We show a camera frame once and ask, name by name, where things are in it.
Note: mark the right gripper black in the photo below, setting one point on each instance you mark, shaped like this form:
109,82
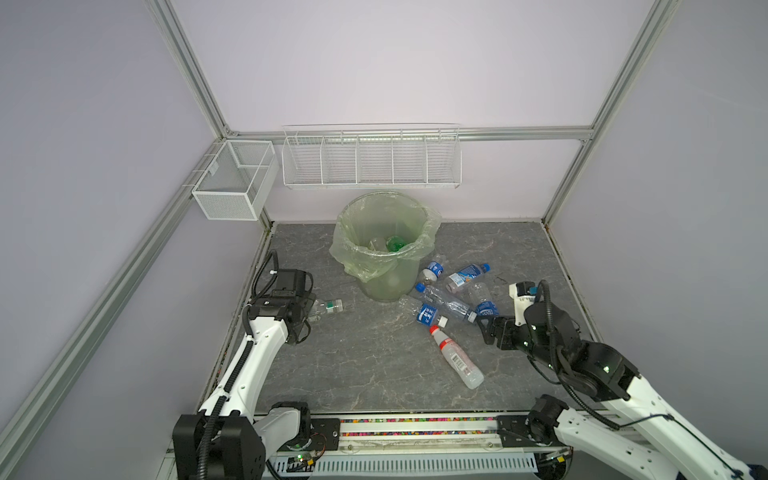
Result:
507,325

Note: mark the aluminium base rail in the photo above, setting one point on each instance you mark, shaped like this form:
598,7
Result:
429,444

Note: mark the water bottle blue label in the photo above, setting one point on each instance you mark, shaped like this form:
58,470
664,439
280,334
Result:
480,294
424,313

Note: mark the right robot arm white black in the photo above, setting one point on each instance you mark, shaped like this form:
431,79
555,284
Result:
619,418

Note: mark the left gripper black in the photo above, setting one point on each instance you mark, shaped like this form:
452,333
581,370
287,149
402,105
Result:
306,303

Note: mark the white wire shelf basket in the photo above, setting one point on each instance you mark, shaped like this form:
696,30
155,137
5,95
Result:
371,156

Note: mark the mesh bin with green bag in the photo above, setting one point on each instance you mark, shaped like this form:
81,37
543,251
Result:
381,239

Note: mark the green soda bottle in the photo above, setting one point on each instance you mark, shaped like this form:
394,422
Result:
395,243

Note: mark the clear square bottle green label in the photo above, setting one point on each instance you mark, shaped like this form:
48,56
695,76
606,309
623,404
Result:
323,308

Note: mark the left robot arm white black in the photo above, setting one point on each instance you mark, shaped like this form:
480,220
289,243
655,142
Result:
240,390

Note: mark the blue cap bottle far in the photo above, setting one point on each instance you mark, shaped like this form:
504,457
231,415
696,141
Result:
462,278

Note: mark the water bottle near bin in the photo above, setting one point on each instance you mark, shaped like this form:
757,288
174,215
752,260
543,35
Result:
433,269

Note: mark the clear bottle red cap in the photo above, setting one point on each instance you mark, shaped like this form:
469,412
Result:
457,359

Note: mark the white mesh box basket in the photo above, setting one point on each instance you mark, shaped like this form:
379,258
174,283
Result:
237,181

